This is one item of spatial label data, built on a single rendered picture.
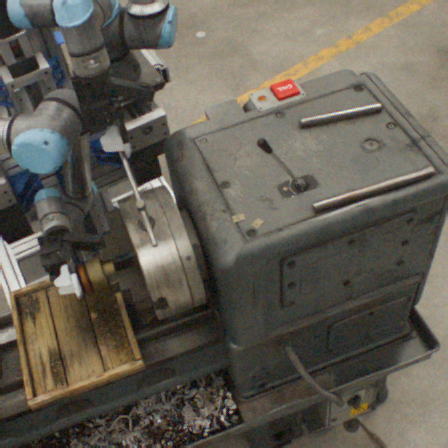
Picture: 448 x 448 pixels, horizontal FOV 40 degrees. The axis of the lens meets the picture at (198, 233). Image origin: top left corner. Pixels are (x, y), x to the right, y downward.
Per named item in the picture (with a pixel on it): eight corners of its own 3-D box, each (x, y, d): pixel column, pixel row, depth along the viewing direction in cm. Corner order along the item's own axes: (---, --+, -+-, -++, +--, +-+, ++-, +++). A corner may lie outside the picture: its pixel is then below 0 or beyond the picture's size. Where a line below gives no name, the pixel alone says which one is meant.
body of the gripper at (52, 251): (51, 285, 156) (43, 250, 164) (83, 273, 157) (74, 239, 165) (41, 267, 150) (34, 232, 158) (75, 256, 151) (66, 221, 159)
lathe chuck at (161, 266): (159, 227, 175) (144, 163, 147) (197, 325, 160) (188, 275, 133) (129, 237, 174) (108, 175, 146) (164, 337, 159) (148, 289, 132)
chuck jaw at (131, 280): (150, 258, 149) (164, 294, 141) (154, 271, 153) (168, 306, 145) (107, 273, 148) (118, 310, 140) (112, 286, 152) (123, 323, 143)
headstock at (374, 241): (354, 159, 194) (366, 56, 163) (440, 274, 165) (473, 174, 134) (177, 221, 187) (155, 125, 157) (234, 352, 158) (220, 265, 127)
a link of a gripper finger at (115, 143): (108, 163, 138) (95, 127, 133) (133, 155, 139) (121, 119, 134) (110, 169, 136) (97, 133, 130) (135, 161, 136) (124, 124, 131)
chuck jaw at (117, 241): (144, 242, 155) (129, 198, 151) (146, 247, 150) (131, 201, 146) (102, 256, 153) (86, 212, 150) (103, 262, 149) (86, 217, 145)
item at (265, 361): (338, 303, 261) (354, 159, 194) (397, 402, 232) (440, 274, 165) (207, 352, 255) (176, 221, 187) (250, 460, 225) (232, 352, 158)
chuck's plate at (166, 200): (170, 223, 175) (158, 159, 148) (209, 320, 161) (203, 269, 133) (159, 227, 175) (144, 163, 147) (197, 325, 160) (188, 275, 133)
